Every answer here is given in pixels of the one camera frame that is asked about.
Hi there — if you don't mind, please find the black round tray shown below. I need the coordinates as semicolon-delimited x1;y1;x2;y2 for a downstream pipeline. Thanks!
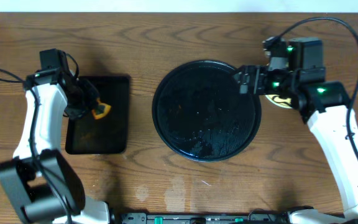
152;60;262;162

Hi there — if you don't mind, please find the black rectangular tray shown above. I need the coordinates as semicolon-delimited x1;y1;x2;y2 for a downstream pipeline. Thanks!
65;75;131;154

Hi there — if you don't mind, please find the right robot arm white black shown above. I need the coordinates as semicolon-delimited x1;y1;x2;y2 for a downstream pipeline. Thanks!
231;65;358;223

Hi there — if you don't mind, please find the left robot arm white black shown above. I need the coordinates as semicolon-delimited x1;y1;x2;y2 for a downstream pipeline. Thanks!
0;68;111;223

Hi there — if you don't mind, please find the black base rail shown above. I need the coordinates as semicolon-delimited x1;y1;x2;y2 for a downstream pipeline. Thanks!
120;212;289;224

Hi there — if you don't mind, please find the yellow plate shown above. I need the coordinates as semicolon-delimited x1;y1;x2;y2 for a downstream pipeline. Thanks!
265;95;292;109

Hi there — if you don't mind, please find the orange green sponge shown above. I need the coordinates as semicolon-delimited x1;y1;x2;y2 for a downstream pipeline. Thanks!
91;98;111;119

